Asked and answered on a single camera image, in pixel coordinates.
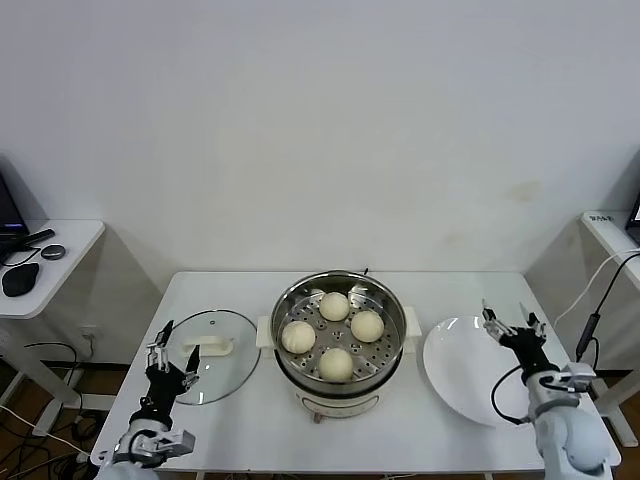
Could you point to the white side table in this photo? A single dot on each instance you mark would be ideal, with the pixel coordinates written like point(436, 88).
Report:
point(65, 280)
point(605, 235)

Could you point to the white round plate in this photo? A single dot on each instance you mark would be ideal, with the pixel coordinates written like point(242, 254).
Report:
point(455, 360)

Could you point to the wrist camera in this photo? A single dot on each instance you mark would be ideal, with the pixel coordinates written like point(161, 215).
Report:
point(577, 372)
point(175, 440)

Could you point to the black computer mouse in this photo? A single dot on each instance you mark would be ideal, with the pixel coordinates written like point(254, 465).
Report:
point(20, 279)

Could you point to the white label sticker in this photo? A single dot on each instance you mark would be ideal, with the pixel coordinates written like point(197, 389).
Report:
point(601, 218)

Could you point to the cream electric cooker base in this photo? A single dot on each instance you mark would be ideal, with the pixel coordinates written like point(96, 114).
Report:
point(340, 400)

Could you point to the black remote bar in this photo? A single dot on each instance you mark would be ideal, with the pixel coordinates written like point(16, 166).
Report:
point(37, 236)

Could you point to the stainless steel steamer basket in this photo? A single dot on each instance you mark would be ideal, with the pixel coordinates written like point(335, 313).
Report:
point(362, 362)

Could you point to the round grey disc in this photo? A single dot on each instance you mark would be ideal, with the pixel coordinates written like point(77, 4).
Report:
point(53, 251)

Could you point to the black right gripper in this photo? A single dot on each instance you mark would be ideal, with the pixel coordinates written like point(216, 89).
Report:
point(527, 350)

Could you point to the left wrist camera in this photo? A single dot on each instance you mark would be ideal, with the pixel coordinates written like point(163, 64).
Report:
point(175, 440)

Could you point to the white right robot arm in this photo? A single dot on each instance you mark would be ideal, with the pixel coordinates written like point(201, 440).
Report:
point(575, 445)

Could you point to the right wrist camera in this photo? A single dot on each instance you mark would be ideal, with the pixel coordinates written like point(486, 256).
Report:
point(577, 372)

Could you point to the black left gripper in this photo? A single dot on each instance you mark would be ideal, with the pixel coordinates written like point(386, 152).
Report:
point(162, 390)

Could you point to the white wall socket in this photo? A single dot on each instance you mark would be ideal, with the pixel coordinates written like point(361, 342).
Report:
point(89, 331)

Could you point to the white steamed baozi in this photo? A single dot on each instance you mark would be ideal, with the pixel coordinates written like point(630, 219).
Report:
point(298, 336)
point(334, 306)
point(367, 326)
point(335, 364)

